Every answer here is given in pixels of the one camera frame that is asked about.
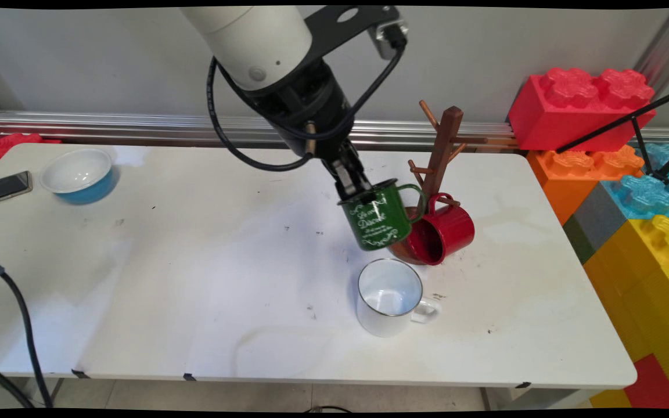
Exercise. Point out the low red toy block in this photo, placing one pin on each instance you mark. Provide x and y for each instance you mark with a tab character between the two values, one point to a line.
9	145

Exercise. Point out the green enamel mug white script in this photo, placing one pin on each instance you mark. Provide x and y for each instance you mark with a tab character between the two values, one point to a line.
378	220

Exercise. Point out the big red toy block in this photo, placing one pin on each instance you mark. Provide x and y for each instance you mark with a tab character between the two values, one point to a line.
572	113

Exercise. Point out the big blue toy block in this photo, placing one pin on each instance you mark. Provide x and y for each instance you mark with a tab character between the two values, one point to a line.
642	194

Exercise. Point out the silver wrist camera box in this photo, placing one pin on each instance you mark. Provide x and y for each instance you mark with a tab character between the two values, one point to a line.
389	38

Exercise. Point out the dark green toy block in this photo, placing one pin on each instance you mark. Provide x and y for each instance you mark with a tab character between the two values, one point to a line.
578	241

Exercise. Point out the big orange toy block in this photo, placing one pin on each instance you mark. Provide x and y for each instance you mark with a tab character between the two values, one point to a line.
569	180

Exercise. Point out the blue bowl white inside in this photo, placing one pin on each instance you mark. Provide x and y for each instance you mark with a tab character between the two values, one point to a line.
79	174

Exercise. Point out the big yellow toy block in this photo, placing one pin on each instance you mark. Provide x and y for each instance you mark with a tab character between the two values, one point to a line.
636	290

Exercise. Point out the black tripod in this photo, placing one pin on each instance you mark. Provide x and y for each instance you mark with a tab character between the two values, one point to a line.
630	119

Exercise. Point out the big grey toy block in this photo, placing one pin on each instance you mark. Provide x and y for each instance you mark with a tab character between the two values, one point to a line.
599	217

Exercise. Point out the brown wooden mug tree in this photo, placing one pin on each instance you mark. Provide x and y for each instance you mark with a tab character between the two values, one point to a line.
445	145

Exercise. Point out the aluminium rail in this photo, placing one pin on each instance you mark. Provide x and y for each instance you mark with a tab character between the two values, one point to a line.
137	125

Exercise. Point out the dark smartphone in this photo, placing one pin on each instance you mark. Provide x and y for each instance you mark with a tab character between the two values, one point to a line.
4	187

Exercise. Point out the red enamel mug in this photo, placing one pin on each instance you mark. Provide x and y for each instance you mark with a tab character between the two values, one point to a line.
448	232

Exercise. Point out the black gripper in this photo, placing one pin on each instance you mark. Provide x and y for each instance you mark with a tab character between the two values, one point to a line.
305	110

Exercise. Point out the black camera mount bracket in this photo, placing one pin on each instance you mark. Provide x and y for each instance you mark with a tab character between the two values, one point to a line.
340	26

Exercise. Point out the flat red toy block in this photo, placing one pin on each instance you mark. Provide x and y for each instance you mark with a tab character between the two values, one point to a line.
654	386

